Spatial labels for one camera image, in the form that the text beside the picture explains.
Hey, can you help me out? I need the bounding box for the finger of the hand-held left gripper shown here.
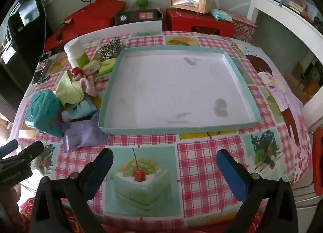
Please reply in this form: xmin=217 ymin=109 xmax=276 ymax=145
xmin=0 ymin=139 xmax=19 ymax=160
xmin=0 ymin=141 xmax=44 ymax=166

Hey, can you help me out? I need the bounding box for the stack of books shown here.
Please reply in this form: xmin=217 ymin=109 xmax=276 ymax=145
xmin=286 ymin=0 xmax=312 ymax=14

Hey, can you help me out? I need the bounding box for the blue wet wipes packet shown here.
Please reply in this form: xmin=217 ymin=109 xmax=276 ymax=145
xmin=210 ymin=9 xmax=234 ymax=23

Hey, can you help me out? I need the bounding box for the teal embossed round case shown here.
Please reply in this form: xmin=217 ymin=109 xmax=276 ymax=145
xmin=25 ymin=90 xmax=64 ymax=137

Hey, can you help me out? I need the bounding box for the blue face mask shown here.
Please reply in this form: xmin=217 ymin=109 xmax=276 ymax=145
xmin=62 ymin=98 xmax=98 ymax=123

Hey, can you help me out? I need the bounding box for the red gift bag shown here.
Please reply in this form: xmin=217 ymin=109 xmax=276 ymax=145
xmin=45 ymin=0 xmax=127 ymax=46

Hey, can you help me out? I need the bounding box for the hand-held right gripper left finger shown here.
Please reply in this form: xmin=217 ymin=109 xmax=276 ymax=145
xmin=30 ymin=148 xmax=114 ymax=233

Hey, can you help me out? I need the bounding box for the red rounded object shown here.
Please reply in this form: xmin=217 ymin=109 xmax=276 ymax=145
xmin=311 ymin=127 xmax=323 ymax=196

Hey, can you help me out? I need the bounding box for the black monitor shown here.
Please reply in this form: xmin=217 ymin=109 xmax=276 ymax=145
xmin=6 ymin=0 xmax=54 ymax=55

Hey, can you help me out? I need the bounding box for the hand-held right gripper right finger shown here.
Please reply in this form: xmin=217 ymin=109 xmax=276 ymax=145
xmin=216 ymin=150 xmax=299 ymax=233

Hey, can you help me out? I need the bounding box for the black smartphone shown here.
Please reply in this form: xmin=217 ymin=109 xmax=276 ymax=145
xmin=32 ymin=51 xmax=52 ymax=85

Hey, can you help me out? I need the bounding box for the white box lid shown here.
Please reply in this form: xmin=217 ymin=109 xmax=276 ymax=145
xmin=76 ymin=20 xmax=163 ymax=44

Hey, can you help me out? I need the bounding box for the purple tissue packet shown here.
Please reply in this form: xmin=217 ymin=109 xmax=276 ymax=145
xmin=62 ymin=112 xmax=109 ymax=153

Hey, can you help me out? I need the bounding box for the red box with handle hole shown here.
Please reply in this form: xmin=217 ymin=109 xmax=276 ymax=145
xmin=165 ymin=8 xmax=236 ymax=38

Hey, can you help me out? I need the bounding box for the red patterned box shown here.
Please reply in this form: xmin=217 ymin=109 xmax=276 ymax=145
xmin=230 ymin=16 xmax=258 ymax=43

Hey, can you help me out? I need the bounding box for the red patterned cloth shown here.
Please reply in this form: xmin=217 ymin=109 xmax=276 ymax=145
xmin=20 ymin=196 xmax=268 ymax=233

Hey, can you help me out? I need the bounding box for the light green cloth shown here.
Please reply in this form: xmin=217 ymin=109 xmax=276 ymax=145
xmin=55 ymin=71 xmax=85 ymax=110

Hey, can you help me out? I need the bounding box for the brown cardboard box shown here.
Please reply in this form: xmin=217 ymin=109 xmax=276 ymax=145
xmin=286 ymin=60 xmax=323 ymax=105

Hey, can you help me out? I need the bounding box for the white shelf unit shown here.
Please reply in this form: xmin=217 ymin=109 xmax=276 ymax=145
xmin=247 ymin=0 xmax=323 ymax=132

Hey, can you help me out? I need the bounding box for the leopard print scrunchie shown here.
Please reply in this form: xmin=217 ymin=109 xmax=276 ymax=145
xmin=98 ymin=36 xmax=126 ymax=62

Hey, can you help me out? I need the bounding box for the shallow teal cardboard box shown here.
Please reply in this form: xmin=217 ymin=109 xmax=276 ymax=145
xmin=98 ymin=47 xmax=261 ymax=135

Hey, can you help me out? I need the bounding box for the black box with gauge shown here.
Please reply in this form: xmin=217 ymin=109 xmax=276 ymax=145
xmin=114 ymin=9 xmax=164 ymax=25

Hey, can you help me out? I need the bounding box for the white plastic bottle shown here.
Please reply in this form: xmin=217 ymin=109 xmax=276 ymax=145
xmin=64 ymin=39 xmax=89 ymax=68

